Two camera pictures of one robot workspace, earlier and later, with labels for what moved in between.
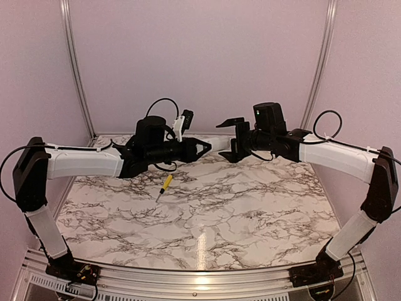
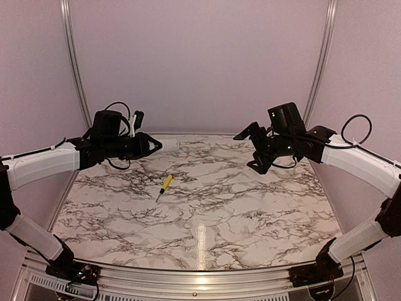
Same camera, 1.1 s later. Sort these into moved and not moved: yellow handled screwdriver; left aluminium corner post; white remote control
Moved: white remote control
Not moved: yellow handled screwdriver; left aluminium corner post
